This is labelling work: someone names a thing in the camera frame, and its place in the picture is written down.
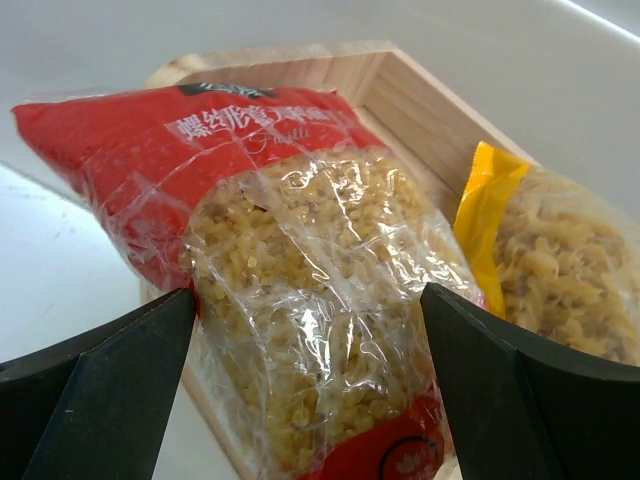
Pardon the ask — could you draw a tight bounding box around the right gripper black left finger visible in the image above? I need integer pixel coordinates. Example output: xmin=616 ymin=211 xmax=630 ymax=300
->
xmin=1 ymin=289 xmax=196 ymax=479

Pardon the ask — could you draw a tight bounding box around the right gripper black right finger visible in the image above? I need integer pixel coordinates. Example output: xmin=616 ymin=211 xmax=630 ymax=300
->
xmin=421 ymin=283 xmax=639 ymax=479

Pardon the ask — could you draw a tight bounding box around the yellow clear fusilli pasta bag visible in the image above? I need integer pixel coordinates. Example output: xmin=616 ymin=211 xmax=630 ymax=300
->
xmin=454 ymin=142 xmax=639 ymax=366

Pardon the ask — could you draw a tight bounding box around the red clear pasta bag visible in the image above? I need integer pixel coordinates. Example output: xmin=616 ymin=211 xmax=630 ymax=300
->
xmin=12 ymin=84 xmax=483 ymax=479

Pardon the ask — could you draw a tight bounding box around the wooden two-tier shelf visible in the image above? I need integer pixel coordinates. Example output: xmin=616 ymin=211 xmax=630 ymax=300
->
xmin=147 ymin=42 xmax=518 ymax=479

